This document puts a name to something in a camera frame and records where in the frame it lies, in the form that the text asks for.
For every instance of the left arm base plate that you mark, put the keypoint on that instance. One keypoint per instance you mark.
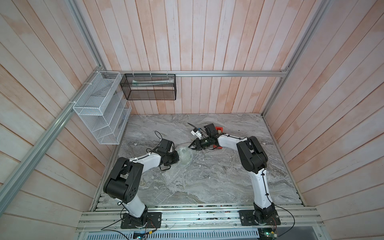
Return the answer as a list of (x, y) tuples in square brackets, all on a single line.
[(148, 219)]

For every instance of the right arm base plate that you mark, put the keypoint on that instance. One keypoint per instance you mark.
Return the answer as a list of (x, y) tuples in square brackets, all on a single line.
[(256, 218)]

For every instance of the red tape dispenser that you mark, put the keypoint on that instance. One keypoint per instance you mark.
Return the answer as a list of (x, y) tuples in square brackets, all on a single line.
[(220, 132)]

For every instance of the clear bubble wrap sheet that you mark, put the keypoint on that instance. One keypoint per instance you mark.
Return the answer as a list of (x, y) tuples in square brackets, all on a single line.
[(174, 167)]

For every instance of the white wire mesh shelf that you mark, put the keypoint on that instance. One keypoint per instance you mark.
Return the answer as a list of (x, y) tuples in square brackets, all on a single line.
[(103, 109)]

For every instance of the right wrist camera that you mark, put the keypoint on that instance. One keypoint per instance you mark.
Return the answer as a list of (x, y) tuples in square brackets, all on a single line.
[(197, 132)]

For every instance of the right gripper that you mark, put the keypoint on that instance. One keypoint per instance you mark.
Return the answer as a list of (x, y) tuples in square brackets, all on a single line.
[(194, 142)]

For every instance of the black wire mesh basket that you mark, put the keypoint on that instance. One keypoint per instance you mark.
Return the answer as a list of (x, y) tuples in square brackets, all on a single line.
[(143, 87)]

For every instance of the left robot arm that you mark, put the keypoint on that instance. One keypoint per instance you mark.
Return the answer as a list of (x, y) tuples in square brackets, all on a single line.
[(124, 179)]

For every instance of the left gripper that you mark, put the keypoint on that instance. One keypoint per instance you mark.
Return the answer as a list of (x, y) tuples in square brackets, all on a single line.
[(176, 158)]

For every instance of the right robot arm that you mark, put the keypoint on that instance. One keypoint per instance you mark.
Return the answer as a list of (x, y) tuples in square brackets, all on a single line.
[(253, 159)]

